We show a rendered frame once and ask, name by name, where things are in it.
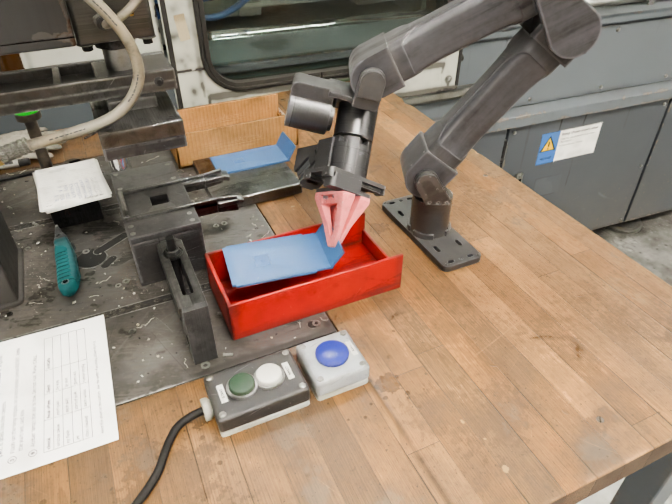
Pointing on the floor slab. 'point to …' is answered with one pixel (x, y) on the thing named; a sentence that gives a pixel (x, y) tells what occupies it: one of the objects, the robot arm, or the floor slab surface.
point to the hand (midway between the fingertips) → (334, 241)
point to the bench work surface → (430, 370)
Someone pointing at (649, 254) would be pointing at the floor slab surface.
